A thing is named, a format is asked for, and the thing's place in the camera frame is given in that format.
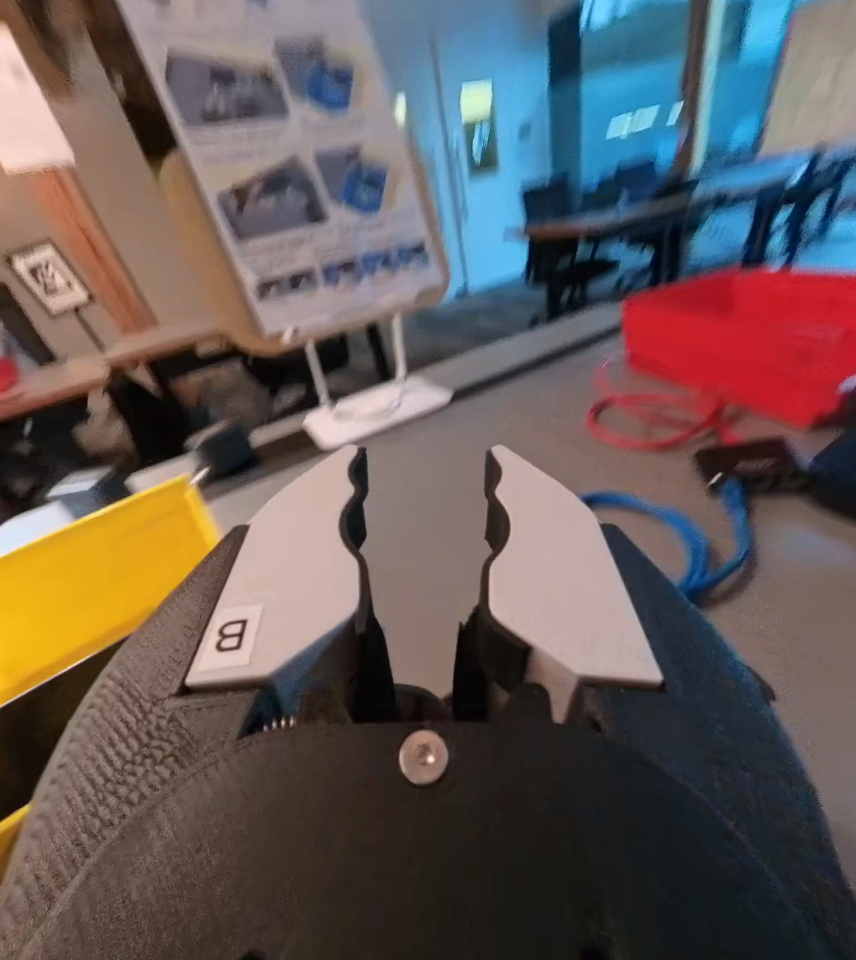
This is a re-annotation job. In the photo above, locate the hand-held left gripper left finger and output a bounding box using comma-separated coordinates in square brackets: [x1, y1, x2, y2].
[184, 444, 369, 691]

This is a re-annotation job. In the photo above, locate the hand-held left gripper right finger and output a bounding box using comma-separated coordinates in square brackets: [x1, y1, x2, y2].
[476, 444, 665, 725]

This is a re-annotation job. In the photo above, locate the blue ethernet cable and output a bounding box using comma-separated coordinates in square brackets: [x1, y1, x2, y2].
[581, 476, 757, 606]

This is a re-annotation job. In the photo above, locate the red ethernet cable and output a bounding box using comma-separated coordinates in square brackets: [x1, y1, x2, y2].
[585, 352, 738, 453]

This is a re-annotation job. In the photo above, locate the yellow plastic bin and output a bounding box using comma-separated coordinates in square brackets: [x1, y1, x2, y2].
[0, 474, 223, 939]

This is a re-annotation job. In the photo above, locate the black ethernet hub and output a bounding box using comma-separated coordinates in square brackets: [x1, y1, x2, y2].
[694, 438, 806, 494]

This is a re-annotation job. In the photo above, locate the black power brick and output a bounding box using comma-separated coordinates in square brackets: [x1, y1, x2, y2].
[188, 423, 259, 479]

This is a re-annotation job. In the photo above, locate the long wooden table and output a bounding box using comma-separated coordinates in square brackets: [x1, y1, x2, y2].
[0, 330, 221, 438]

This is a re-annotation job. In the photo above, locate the red plastic bin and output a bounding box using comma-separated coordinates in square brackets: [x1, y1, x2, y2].
[620, 268, 856, 430]

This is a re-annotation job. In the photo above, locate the black bin divider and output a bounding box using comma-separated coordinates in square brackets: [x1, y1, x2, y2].
[0, 645, 129, 835]

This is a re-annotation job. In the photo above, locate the small framed marker sign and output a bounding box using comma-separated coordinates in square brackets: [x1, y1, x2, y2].
[6, 238, 94, 318]

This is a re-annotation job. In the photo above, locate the wooden-backed instruction board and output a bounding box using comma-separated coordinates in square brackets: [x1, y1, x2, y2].
[116, 0, 453, 355]

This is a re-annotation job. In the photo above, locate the white paper sign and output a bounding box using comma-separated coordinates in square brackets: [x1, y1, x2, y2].
[0, 22, 78, 175]

